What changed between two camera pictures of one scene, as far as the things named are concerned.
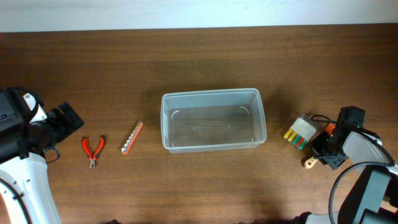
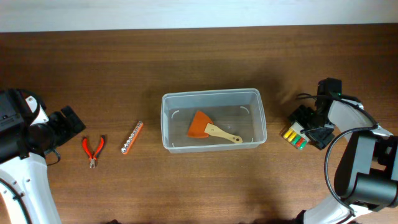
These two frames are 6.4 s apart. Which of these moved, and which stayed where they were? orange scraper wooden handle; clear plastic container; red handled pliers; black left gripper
Moved: orange scraper wooden handle
Stayed: clear plastic container; red handled pliers; black left gripper
